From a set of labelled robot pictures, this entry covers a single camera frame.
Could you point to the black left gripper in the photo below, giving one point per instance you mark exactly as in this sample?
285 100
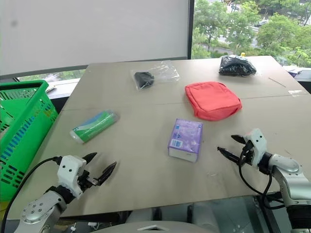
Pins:
85 180

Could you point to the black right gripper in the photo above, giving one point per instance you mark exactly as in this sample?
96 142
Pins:
247 151

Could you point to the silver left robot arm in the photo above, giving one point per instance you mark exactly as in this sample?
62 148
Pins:
40 208

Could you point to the green plastic shopping basket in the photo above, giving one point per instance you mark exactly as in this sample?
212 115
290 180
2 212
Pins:
20 134

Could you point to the green white wet wipes pack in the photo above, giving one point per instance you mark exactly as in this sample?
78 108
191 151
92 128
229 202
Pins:
94 125

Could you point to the purple tissue box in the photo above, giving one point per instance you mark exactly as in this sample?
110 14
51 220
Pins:
186 139

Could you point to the red fabric pouch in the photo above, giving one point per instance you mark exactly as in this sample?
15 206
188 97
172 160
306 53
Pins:
212 100

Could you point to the black crinkled plastic bag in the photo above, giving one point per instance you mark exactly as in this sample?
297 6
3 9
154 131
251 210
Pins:
236 65

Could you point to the clear bag with black item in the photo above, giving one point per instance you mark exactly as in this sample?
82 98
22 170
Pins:
153 75

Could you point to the white roller window blind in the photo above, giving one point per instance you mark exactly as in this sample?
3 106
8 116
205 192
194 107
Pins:
93 32

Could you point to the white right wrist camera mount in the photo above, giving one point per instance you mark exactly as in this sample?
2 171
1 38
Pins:
256 145

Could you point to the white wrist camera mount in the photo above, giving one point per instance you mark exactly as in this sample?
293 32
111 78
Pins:
256 145
69 173

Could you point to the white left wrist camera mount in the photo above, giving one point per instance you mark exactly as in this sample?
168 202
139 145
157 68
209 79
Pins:
69 173

